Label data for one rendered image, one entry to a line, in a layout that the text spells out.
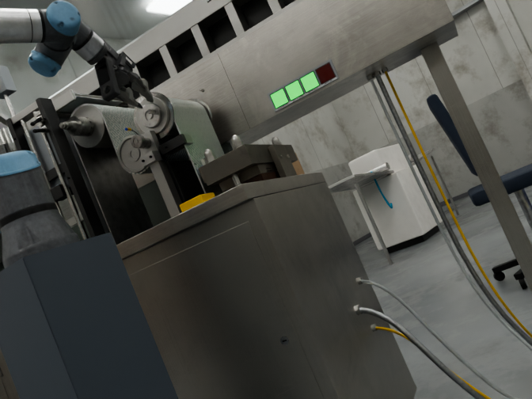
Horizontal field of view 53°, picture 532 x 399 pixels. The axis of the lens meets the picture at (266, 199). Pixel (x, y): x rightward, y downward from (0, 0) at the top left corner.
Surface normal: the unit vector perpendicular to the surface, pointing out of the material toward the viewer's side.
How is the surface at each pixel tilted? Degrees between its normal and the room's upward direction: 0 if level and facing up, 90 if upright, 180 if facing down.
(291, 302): 90
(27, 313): 90
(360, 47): 90
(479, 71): 90
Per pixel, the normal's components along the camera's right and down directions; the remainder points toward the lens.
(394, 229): -0.56, 0.18
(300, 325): -0.38, 0.09
